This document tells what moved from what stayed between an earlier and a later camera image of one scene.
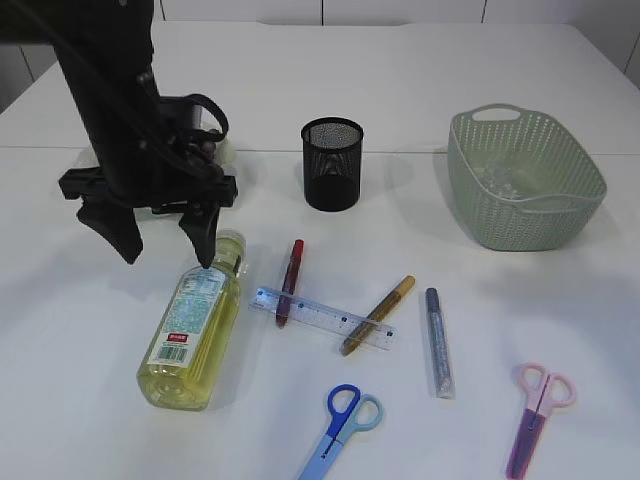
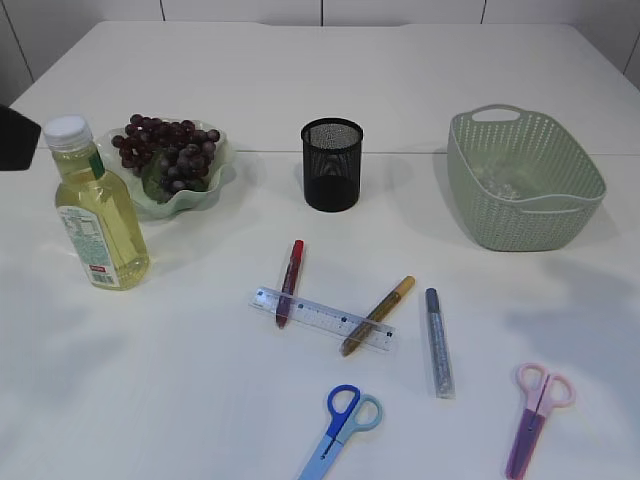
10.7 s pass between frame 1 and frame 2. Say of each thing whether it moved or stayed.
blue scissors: stayed
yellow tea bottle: moved
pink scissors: stayed
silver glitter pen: stayed
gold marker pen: stayed
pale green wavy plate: moved
